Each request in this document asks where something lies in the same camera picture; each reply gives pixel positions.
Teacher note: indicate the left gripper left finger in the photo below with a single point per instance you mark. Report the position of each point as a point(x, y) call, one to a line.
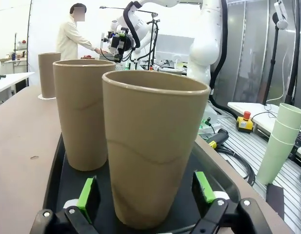
point(88, 195)

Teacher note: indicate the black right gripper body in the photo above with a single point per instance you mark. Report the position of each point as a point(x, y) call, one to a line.
point(117, 45)

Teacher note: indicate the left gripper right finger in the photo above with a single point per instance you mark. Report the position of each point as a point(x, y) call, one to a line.
point(204, 187)

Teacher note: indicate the tall beige cup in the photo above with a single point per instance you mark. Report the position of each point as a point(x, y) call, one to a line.
point(79, 109)
point(152, 134)
point(47, 75)

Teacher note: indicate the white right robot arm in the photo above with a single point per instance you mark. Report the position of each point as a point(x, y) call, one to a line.
point(204, 48)

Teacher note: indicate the black plastic tray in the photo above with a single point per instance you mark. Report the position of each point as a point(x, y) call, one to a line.
point(67, 185)

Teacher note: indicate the bystander in cream shirt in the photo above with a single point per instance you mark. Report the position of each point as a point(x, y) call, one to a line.
point(67, 36)

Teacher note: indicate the black handheld pendant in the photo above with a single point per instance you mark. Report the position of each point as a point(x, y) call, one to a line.
point(219, 136)

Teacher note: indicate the computer monitor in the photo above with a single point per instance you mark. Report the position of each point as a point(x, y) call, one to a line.
point(174, 46)

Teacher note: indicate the black flat box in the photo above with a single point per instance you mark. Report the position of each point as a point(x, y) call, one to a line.
point(274, 197)

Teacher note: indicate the pale green cup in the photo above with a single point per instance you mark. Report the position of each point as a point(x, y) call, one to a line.
point(291, 114)
point(274, 161)
point(285, 135)

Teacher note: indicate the yellow emergency stop box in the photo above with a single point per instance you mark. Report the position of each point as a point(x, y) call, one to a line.
point(245, 124)

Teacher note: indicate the white scalloped paper coaster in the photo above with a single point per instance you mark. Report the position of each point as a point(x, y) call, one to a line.
point(41, 98)

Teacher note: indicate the white low shelf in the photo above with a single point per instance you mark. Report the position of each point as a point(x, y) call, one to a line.
point(257, 107)

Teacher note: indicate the black keyboard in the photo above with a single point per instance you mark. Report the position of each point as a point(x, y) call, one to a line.
point(300, 143)

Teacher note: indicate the white side table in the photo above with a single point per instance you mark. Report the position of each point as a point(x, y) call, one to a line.
point(13, 78)

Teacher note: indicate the white webcam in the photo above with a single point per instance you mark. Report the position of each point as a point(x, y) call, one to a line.
point(280, 23)

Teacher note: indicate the aluminium profile base plate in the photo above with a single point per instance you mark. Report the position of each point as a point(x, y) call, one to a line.
point(294, 182)

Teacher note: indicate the black camera tripod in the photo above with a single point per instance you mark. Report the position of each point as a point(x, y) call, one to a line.
point(274, 61)

